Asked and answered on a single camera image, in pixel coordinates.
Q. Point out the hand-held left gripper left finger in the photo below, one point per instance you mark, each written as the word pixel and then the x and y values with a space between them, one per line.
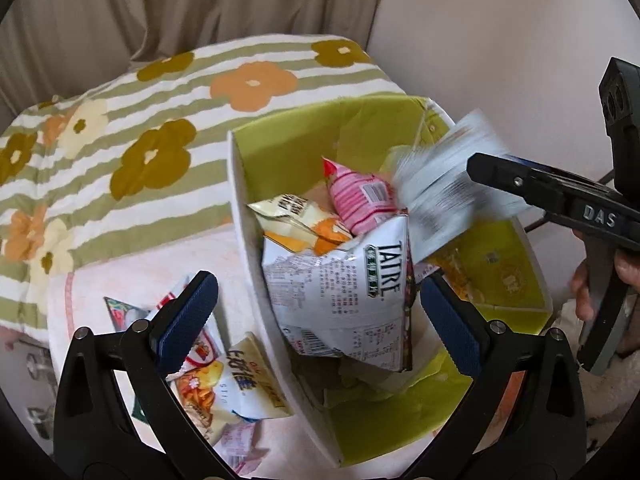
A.
pixel 187 320

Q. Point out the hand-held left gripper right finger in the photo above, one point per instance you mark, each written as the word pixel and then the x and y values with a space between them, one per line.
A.
pixel 452 325

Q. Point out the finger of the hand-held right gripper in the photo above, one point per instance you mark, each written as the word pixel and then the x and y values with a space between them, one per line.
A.
pixel 540 185
pixel 555 171

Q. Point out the red label snack packet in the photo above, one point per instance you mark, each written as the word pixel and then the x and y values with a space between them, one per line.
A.
pixel 202 352

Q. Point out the yellow waffle snack pack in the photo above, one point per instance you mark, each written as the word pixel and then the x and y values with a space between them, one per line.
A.
pixel 460 280

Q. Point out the yellow chips bag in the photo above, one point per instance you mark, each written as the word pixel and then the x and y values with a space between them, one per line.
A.
pixel 240 385

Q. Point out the white printed snack packet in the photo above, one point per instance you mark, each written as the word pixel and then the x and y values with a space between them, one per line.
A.
pixel 440 185

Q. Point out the large white snack bag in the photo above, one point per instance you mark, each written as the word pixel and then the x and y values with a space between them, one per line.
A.
pixel 340 285

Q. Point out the green cardboard box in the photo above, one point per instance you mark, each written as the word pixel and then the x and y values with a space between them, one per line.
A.
pixel 380 420

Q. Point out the pale pink snack packet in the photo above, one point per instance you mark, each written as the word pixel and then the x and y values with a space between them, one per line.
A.
pixel 240 445

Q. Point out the yellow black snack bag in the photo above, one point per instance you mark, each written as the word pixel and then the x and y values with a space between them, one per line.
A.
pixel 290 210

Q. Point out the pink striped snack packet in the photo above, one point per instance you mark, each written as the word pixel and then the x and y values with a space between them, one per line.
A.
pixel 360 200

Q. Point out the person's right hand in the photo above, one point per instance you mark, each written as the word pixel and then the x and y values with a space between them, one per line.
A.
pixel 582 290

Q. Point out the orange floral cloth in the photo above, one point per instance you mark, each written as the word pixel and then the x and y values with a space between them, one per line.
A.
pixel 507 390

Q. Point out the white fuzzy cloth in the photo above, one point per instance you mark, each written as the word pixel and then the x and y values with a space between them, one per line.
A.
pixel 600 410

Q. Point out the floral striped blanket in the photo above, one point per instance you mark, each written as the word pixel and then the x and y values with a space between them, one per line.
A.
pixel 150 100

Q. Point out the beige curtain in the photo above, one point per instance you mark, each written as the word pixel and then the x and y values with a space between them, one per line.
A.
pixel 175 0

